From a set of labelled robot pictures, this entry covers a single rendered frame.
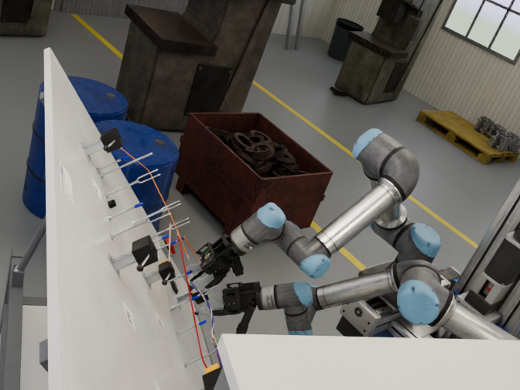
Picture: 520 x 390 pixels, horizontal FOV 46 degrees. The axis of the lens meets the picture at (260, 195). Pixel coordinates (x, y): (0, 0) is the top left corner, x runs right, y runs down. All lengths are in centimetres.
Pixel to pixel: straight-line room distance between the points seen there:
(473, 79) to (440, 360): 846
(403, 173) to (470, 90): 742
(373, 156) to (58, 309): 119
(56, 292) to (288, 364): 39
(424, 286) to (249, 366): 116
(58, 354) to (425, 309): 116
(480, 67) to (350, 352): 851
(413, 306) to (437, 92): 779
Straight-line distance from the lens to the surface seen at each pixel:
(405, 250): 216
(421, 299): 175
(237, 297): 190
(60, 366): 82
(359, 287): 195
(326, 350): 70
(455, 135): 816
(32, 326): 213
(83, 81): 398
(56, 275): 94
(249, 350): 66
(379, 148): 184
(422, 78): 959
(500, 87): 899
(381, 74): 810
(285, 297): 187
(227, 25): 524
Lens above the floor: 229
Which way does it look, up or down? 28 degrees down
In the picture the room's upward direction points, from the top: 21 degrees clockwise
